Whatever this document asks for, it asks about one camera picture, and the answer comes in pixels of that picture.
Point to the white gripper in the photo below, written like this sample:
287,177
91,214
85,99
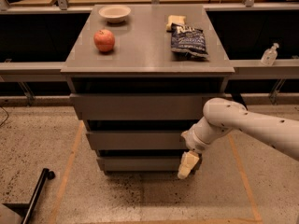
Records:
195,141

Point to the grey bottom drawer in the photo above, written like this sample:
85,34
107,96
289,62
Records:
139,164

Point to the grey drawer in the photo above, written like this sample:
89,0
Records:
139,164
138,106
135,140

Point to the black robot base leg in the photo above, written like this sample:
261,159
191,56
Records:
46,174

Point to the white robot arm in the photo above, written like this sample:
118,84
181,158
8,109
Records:
220,116

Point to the grey middle drawer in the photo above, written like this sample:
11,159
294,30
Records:
135,140

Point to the grey drawer cabinet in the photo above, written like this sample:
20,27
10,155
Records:
142,41

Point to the grey top drawer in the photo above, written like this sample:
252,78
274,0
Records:
138,106

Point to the blue chip bag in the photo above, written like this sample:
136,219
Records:
188,40

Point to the clear sanitizer bottle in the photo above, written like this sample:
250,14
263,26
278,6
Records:
270,55

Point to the yellow sponge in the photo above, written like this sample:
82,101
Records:
176,19

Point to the red apple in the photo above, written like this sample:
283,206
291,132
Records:
104,40

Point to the white bowl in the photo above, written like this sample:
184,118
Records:
114,13

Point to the black bracket under rail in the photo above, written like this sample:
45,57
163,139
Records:
238,98

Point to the grey metal rail shelf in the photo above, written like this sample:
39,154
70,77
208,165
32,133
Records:
234,69

